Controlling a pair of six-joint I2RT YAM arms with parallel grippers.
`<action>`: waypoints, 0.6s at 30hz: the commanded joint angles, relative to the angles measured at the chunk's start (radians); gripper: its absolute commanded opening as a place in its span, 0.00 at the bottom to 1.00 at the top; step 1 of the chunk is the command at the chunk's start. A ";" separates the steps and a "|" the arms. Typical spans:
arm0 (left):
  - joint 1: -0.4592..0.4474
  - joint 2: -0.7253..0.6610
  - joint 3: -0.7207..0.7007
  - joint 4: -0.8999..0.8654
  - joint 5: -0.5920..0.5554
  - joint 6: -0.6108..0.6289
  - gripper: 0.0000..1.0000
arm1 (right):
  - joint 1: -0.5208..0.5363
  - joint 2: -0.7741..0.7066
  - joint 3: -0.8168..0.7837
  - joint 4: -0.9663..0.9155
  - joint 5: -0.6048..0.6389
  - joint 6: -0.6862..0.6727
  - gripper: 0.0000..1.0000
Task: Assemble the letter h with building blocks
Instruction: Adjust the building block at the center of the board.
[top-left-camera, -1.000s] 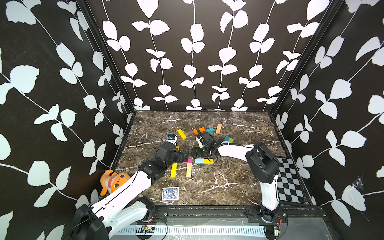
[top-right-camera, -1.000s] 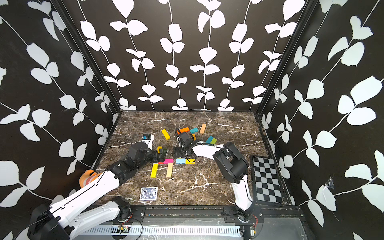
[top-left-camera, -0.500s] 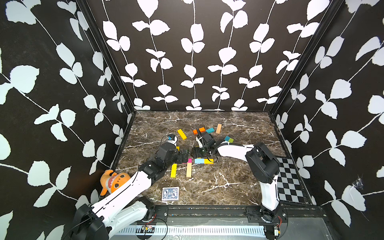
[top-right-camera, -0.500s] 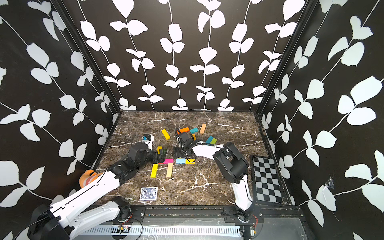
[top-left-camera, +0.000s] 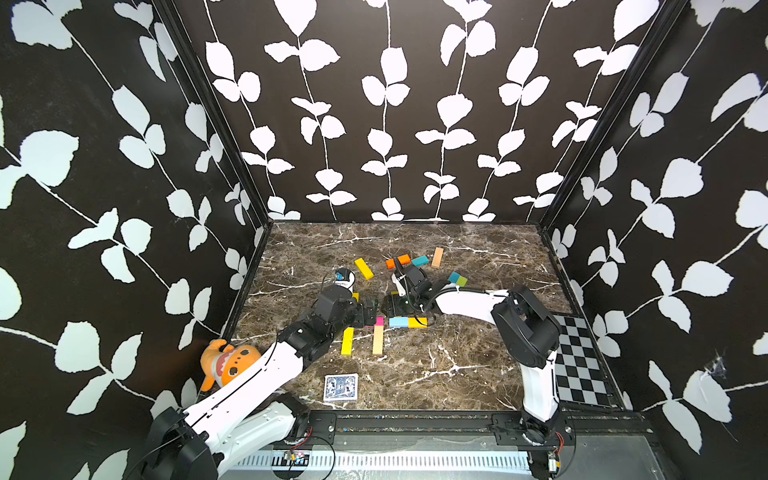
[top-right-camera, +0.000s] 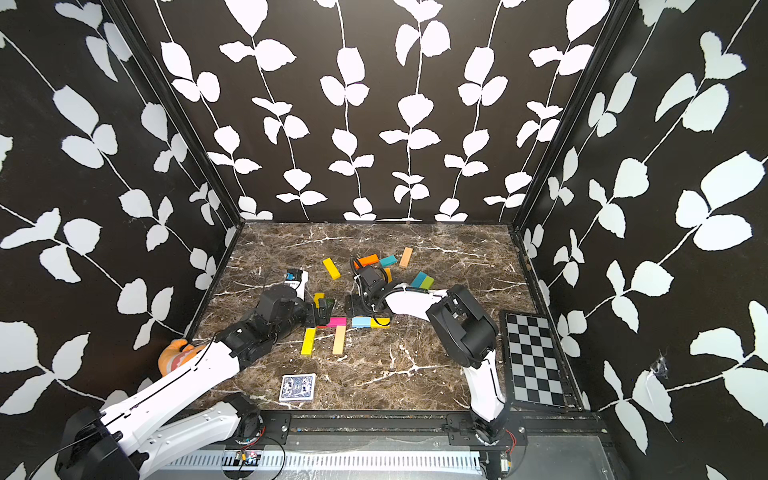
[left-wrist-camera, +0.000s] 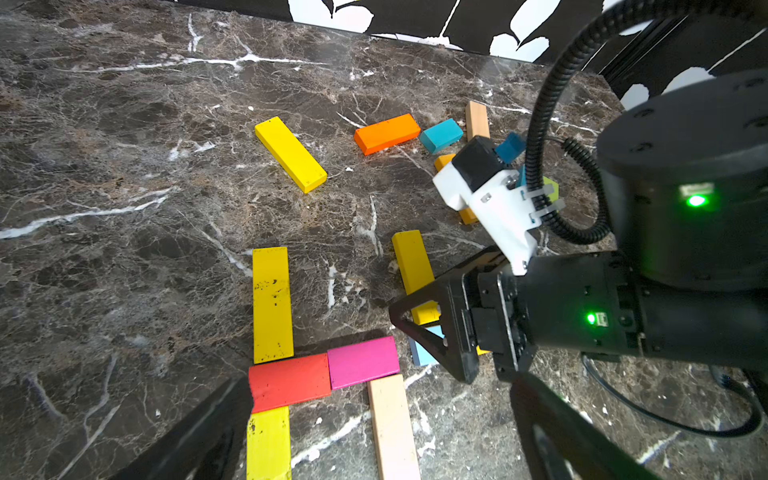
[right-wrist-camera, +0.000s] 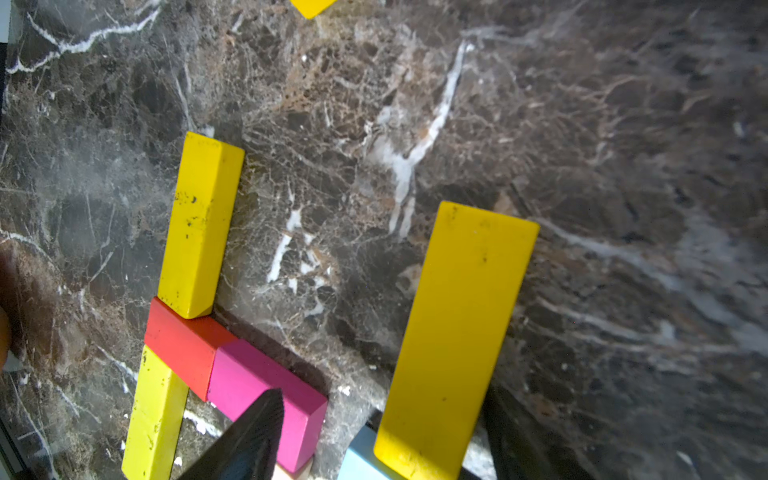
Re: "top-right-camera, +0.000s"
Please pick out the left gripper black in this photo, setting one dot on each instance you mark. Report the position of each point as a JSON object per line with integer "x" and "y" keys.
{"x": 325, "y": 314}

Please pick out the natural wood long block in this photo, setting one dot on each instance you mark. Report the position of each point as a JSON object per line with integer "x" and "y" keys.
{"x": 406, "y": 257}

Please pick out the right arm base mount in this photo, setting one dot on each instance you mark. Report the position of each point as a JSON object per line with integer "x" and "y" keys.
{"x": 468, "y": 429}

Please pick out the magenta block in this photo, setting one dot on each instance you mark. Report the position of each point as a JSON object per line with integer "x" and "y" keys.
{"x": 337, "y": 321}

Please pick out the amber short block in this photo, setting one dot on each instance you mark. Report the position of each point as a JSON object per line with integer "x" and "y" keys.
{"x": 380, "y": 322}

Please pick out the light blue short block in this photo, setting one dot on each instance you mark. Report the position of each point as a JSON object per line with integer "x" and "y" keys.
{"x": 361, "y": 322}

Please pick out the yellow long block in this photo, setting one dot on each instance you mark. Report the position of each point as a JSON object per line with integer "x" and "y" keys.
{"x": 318, "y": 297}

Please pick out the lime green short block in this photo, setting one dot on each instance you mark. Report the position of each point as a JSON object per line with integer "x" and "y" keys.
{"x": 427, "y": 283}

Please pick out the white perforated rail strip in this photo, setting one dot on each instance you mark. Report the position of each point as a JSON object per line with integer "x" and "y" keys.
{"x": 458, "y": 462}

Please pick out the orange long block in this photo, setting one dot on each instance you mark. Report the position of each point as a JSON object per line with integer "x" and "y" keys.
{"x": 365, "y": 261}

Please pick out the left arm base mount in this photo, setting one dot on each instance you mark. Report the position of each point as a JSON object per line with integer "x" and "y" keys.
{"x": 272, "y": 424}

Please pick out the tan wood long block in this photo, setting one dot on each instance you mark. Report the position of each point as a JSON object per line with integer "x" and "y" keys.
{"x": 339, "y": 340}

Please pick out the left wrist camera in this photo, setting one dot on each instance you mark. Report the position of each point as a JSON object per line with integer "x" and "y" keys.
{"x": 297, "y": 279}

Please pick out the yellow-green long block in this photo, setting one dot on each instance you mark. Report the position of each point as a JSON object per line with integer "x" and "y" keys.
{"x": 308, "y": 342}

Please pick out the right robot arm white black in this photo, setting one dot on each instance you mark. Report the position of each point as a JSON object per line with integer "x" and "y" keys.
{"x": 464, "y": 328}

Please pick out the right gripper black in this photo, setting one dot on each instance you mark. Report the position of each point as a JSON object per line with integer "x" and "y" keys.
{"x": 352, "y": 305}

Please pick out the cyan long block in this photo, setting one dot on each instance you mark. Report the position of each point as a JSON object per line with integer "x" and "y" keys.
{"x": 419, "y": 280}

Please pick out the orange plush toy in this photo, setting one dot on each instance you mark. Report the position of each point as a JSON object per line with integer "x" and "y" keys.
{"x": 177, "y": 353}

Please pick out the black white checkerboard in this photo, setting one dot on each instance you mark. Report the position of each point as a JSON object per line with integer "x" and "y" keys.
{"x": 533, "y": 365}

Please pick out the teal short block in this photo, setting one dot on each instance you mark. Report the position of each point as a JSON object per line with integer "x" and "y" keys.
{"x": 388, "y": 261}

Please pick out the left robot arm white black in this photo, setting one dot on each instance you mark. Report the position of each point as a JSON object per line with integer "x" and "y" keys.
{"x": 141, "y": 434}

